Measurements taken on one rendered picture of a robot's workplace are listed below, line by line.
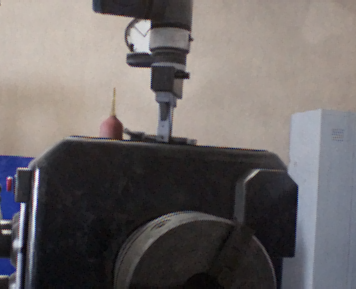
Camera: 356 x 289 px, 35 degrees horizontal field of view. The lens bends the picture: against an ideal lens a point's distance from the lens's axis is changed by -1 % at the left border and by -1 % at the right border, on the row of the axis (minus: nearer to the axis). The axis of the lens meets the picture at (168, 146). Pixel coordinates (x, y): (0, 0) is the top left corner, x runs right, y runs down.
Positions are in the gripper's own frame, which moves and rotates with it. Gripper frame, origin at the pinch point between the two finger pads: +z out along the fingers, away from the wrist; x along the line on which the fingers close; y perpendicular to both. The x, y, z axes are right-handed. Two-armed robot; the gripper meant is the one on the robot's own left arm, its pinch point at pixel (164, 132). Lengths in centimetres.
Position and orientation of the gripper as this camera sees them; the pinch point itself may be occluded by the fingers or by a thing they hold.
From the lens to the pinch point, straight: 120.2
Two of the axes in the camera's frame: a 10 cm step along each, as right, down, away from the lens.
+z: -0.6, 10.0, -0.5
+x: 1.7, 0.6, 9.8
